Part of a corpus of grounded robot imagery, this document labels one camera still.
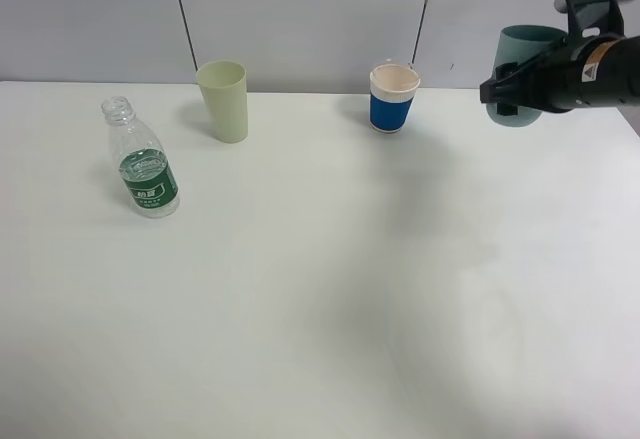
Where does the blue paper cup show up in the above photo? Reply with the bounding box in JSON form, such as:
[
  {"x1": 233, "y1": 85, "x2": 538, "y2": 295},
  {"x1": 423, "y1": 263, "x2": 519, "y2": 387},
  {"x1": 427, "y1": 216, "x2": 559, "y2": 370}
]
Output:
[{"x1": 369, "y1": 61, "x2": 421, "y2": 133}]

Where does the teal plastic cup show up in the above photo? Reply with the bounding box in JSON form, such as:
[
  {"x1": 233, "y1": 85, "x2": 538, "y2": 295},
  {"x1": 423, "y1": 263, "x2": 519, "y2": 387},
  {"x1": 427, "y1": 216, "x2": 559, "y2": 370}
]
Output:
[{"x1": 486, "y1": 25, "x2": 566, "y2": 127}]

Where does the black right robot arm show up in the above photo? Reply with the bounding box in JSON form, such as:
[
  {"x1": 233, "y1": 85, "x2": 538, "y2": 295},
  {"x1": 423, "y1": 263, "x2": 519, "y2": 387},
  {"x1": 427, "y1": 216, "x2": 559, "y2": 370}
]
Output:
[{"x1": 480, "y1": 34, "x2": 639, "y2": 117}]

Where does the pale green plastic cup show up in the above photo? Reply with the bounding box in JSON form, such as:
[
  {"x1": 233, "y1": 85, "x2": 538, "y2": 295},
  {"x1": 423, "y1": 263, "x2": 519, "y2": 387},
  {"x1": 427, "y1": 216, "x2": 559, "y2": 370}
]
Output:
[{"x1": 196, "y1": 60, "x2": 248, "y2": 144}]

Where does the clear plastic water bottle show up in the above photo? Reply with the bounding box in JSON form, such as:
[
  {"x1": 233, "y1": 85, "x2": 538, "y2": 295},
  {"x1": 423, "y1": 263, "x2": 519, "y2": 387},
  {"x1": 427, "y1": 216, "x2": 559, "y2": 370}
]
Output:
[{"x1": 101, "y1": 96, "x2": 180, "y2": 219}]

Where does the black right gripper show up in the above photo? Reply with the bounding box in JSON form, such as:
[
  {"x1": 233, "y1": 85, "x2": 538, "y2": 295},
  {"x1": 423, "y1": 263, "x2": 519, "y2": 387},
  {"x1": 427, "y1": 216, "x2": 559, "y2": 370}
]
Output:
[{"x1": 479, "y1": 38, "x2": 600, "y2": 117}]

